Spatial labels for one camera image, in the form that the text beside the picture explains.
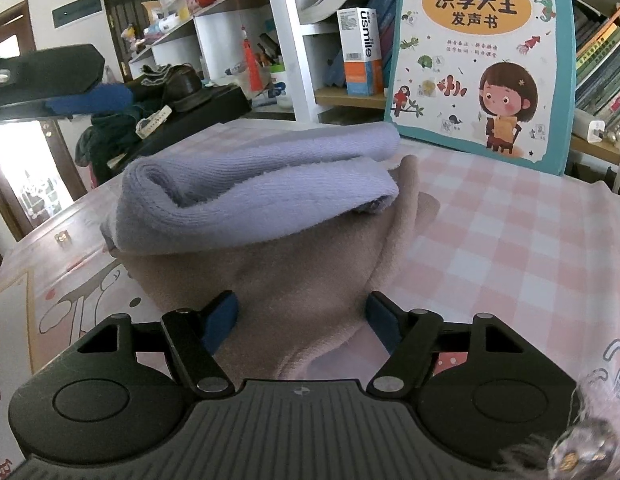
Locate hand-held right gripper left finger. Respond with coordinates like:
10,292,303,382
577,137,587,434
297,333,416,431
75,290,239,400

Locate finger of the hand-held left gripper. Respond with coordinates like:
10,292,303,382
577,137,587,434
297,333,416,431
0,44,132,119

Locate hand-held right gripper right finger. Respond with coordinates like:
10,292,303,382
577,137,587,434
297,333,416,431
366,291,529,400

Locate pink purple sweater orange outline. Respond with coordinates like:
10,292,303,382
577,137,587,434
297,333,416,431
100,122,441,381

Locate dark cloth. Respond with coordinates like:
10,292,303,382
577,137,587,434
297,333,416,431
75,110,141,183

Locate black leather shoes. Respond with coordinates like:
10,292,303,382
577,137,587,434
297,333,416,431
140,63,205,111

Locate dark wooden door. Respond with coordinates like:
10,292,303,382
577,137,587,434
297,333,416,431
97,0,179,81

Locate red tassel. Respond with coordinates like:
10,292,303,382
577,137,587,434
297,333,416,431
242,27,261,92

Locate white pen cup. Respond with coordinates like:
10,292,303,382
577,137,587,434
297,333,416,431
269,62,291,111

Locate white shelf unit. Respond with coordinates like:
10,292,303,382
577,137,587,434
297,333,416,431
130,0,401,123

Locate wooden bookshelf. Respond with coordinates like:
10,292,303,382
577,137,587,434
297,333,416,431
564,0,620,196

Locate white orange carton box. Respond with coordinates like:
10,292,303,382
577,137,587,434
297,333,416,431
337,7,385,97

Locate large teal children's book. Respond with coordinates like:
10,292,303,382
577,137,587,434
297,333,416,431
384,0,576,177

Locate white charger plug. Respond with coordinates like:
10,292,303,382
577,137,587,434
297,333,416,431
572,109,608,143

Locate row of leaning books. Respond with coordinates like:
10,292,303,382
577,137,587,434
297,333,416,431
572,0,620,131

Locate white watch strap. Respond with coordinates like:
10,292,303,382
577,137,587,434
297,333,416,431
137,105,171,136

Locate grey wall panel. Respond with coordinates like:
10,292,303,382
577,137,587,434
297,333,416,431
52,0,103,28

